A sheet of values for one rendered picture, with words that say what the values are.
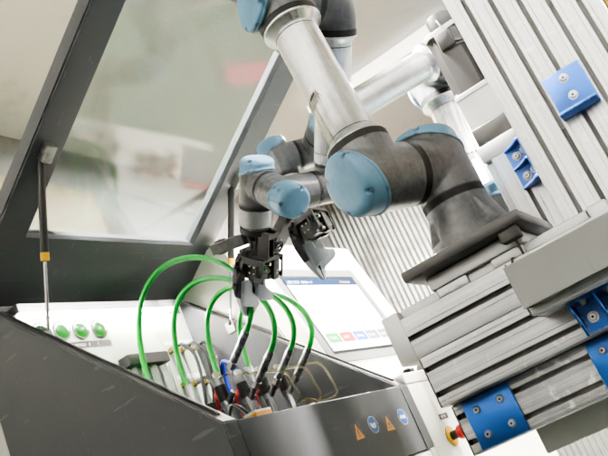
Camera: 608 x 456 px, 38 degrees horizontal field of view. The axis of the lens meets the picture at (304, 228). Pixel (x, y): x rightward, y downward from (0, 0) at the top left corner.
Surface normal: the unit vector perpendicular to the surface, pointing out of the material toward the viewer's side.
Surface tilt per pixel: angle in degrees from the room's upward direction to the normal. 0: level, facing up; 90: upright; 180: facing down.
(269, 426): 90
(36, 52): 180
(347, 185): 97
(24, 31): 180
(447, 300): 90
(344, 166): 97
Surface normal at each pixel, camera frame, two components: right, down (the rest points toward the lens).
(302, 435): 0.73, -0.49
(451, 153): 0.38, -0.46
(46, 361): -0.56, -0.05
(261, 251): -0.60, 0.24
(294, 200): 0.54, 0.29
